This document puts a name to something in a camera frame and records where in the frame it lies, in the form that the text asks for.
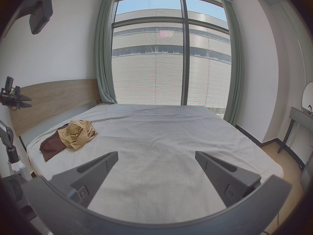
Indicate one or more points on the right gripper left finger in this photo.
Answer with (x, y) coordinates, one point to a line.
(93, 177)

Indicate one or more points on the bed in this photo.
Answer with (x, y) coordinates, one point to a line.
(159, 136)

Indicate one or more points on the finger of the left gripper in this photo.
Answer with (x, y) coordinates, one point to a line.
(25, 99)
(25, 105)

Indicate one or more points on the brown garment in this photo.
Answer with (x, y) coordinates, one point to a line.
(51, 148)

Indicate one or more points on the window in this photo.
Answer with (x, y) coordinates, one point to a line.
(151, 82)

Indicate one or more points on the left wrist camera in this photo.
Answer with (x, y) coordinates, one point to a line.
(9, 83)

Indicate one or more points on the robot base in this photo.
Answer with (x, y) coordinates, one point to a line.
(18, 169)

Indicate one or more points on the tan shorts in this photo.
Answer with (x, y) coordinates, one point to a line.
(78, 136)

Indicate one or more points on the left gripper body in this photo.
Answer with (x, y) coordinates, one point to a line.
(13, 101)

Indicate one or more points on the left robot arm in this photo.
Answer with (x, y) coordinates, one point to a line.
(11, 153)

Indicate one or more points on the grey dressing table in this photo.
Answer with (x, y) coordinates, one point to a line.
(299, 117)

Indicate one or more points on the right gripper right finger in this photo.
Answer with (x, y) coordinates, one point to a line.
(220, 180)

